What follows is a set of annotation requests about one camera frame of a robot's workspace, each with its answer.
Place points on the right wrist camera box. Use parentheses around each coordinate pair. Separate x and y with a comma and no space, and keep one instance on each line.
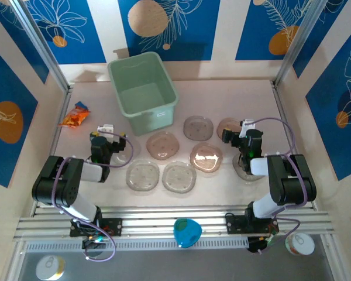
(245,126)

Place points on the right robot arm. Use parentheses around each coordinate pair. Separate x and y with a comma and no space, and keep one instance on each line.
(292,181)

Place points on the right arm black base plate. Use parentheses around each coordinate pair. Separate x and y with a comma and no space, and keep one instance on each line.
(235,224)

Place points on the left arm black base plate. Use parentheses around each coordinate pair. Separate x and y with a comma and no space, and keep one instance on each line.
(114,226)

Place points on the blue plastic bowl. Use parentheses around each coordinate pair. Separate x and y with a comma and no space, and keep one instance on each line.
(187,232)

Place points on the pink translucent plastic plate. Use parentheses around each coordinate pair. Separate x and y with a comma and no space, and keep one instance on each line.
(206,158)
(229,124)
(163,145)

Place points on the orange snack bag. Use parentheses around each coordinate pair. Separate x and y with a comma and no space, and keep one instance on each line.
(74,117)

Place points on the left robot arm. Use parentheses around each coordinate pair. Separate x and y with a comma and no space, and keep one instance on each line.
(61,184)

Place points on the aluminium frame post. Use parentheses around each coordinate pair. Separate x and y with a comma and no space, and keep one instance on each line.
(301,38)
(41,44)

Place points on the green plastic bin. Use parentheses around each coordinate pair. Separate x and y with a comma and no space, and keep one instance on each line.
(143,93)

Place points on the grey translucent plastic plate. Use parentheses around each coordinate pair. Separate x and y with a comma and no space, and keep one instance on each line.
(198,127)

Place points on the white tin can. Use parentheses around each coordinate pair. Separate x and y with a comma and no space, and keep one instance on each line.
(299,243)
(50,267)

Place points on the clear plastic plate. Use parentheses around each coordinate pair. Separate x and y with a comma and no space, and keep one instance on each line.
(129,155)
(179,177)
(142,175)
(238,171)

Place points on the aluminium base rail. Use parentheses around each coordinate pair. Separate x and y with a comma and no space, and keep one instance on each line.
(158,219)

